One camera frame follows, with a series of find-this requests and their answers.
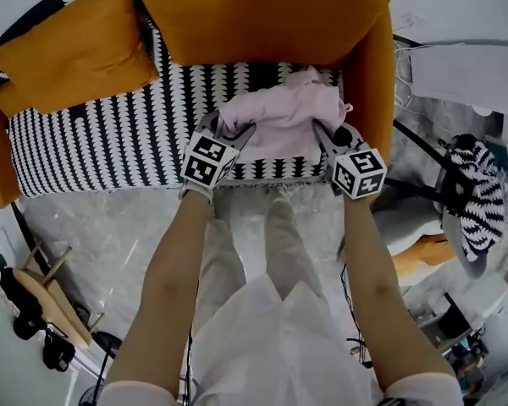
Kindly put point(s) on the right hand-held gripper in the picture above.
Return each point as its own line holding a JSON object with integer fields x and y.
{"x": 360, "y": 173}

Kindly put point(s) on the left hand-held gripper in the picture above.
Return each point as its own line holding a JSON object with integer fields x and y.
{"x": 207, "y": 161}

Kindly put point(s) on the orange sofa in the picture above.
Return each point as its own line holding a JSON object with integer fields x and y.
{"x": 368, "y": 91}

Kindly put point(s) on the pink garment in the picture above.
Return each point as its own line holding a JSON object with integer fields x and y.
{"x": 288, "y": 116}

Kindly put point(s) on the person's left forearm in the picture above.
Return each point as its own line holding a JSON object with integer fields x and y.
{"x": 165, "y": 290}

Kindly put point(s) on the person's right forearm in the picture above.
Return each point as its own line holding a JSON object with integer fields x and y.
{"x": 385, "y": 290}

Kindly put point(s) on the white round pouf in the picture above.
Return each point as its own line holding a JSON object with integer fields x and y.
{"x": 406, "y": 226}

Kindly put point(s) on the person's light trousers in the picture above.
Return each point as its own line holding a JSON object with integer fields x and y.
{"x": 288, "y": 243}

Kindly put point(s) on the orange pouf cushion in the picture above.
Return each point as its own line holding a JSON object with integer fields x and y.
{"x": 423, "y": 252}

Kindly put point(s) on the black white striped throw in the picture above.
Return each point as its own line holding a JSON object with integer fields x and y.
{"x": 478, "y": 197}

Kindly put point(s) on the person's white shirt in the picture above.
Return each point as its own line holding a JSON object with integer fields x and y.
{"x": 279, "y": 353}

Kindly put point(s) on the wooden stool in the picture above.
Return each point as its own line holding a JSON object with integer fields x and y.
{"x": 55, "y": 303}

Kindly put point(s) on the black bag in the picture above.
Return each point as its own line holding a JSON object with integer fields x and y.
{"x": 29, "y": 311}

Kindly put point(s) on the black frame chair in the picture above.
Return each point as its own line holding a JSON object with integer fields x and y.
{"x": 423, "y": 193}

